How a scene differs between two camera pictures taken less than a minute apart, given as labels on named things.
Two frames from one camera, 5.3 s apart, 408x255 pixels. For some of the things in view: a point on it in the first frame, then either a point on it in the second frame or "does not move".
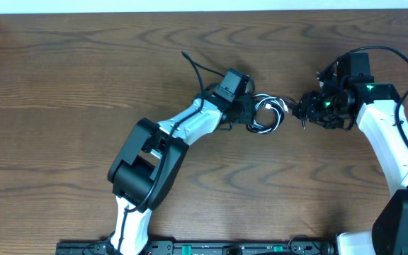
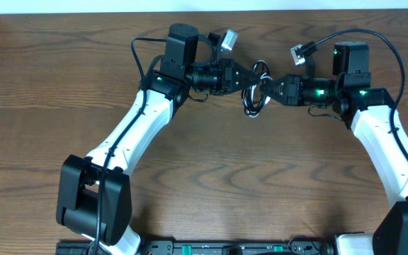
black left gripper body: (242, 114) to (217, 81)
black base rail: (314, 247) does not move
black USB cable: (278, 104) to (256, 94)
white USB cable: (276, 102) to (256, 95)
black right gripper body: (324, 110) to (314, 91)
